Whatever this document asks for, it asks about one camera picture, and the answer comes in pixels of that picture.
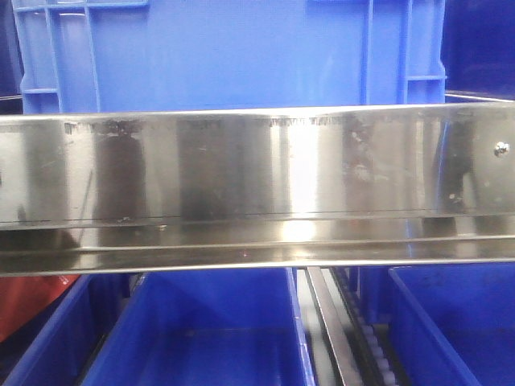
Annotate red object lower left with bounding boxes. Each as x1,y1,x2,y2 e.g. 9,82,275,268
0,275,80,342

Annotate stainless steel shelf rail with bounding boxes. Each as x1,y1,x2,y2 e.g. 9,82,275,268
1,102,514,277

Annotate shelf rail screw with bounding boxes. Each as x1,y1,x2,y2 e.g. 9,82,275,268
493,142,510,158

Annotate steel roller track divider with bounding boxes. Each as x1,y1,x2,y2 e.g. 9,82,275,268
296,267,411,385

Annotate blue bin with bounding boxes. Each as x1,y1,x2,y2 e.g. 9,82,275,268
83,268,315,385
357,263,514,385
1,273,130,385

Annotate large blue crate upper shelf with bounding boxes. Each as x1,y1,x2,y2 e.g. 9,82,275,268
12,1,445,113

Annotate dark blue crate upper right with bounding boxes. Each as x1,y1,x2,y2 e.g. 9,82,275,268
442,1,514,100

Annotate blue bin lower centre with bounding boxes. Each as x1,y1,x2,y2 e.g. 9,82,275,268
83,268,315,385

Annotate blue bin lower right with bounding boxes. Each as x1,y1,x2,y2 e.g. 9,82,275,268
357,263,514,385

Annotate blue bin lower left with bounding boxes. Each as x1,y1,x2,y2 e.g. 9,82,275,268
1,273,130,385

